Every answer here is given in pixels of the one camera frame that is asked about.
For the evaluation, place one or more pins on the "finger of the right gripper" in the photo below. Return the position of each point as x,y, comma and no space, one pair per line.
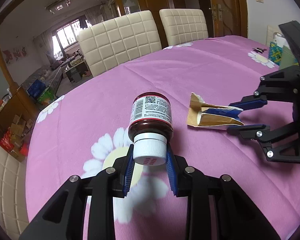
286,153
281,85

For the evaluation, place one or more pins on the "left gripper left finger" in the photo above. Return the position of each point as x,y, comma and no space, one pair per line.
62,217

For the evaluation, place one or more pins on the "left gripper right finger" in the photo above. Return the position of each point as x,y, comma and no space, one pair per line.
217,208

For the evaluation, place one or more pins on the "torn blue cardboard box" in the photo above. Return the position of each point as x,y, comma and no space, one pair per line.
205,115

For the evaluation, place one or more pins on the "dark brown medicine bottle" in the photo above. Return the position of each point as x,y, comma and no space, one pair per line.
150,128

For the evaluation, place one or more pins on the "beaded colourful tissue box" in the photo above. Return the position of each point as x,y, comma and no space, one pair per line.
275,53

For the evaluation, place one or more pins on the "small black hair clip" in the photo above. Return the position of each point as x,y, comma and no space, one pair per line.
259,50

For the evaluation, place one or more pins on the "cream chair left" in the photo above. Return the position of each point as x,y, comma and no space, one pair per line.
13,213

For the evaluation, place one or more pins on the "cream chair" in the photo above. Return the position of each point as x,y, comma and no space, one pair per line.
116,41
13,213
183,25

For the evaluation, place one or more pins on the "wooden door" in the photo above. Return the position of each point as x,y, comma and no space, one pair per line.
230,17

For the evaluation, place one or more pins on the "purple floral tablecloth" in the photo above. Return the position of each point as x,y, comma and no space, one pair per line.
196,141

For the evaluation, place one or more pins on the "red gift bag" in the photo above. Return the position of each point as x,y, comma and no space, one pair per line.
5,142

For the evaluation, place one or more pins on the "brown cardboard box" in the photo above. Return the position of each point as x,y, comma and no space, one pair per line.
21,130

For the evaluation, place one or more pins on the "cream chair right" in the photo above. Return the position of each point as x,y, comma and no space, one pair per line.
183,25

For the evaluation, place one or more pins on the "wooden cabinet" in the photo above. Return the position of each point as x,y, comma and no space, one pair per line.
19,104

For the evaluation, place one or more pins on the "green printed box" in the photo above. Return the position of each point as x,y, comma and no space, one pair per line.
47,97

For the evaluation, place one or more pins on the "blue storage crate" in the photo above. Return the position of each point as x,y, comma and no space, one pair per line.
36,89

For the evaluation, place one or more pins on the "grey sofa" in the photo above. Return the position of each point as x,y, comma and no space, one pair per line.
51,78

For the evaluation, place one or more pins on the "coffee table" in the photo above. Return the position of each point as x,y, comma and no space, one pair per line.
77,70

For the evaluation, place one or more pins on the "cream chair middle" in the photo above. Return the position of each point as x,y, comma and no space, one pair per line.
116,41

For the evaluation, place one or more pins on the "ceiling light fixture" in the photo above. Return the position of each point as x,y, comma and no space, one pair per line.
57,6

